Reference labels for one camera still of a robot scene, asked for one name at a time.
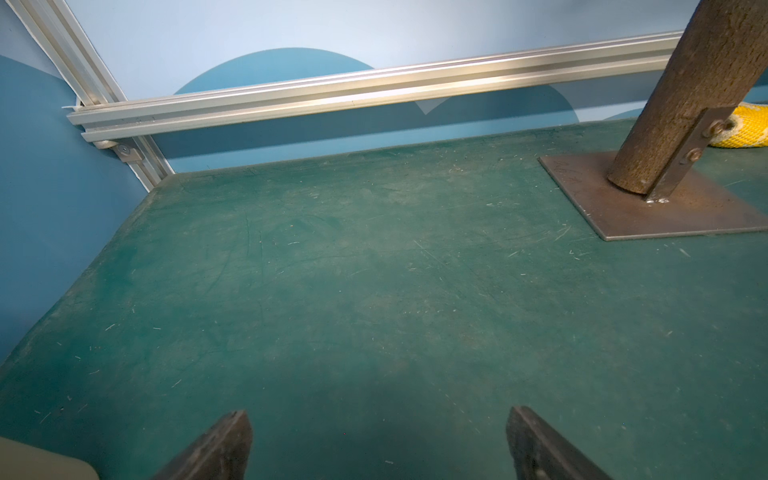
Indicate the aluminium back frame rail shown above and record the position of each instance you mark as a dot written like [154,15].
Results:
[377,87]

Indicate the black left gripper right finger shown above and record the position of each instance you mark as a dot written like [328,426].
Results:
[541,452]

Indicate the aluminium left frame post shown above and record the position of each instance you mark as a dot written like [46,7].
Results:
[55,29]

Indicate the pink blossom artificial tree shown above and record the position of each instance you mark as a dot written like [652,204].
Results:
[649,188]

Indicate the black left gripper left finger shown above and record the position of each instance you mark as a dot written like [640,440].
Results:
[221,452]

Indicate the yellow hand-shaped toy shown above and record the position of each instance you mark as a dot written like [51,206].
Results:
[747,128]

